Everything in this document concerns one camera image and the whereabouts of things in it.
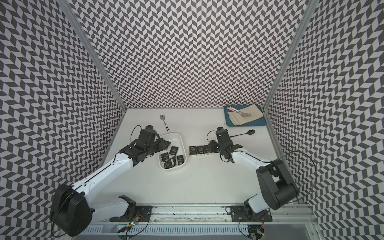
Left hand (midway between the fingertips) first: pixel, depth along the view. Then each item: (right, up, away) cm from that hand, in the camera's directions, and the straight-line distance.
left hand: (163, 144), depth 84 cm
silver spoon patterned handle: (-7, +15, +28) cm, 33 cm away
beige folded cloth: (+48, +15, +27) cm, 57 cm away
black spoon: (+55, +6, +17) cm, 58 cm away
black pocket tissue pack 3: (+25, -5, +11) cm, 28 cm away
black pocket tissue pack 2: (+21, -5, +10) cm, 24 cm away
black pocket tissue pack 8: (+9, -10, +5) cm, 14 cm away
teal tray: (+64, +12, +24) cm, 70 cm away
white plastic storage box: (+5, 0, +16) cm, 17 cm away
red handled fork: (+56, +18, +28) cm, 65 cm away
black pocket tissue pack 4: (+4, -6, +10) cm, 12 cm away
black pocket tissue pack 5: (0, -1, +6) cm, 6 cm away
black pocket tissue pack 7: (+3, -12, +2) cm, 13 cm away
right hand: (+28, -3, +7) cm, 29 cm away
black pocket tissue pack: (+17, -6, +10) cm, 20 cm away
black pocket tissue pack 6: (0, -8, +5) cm, 10 cm away
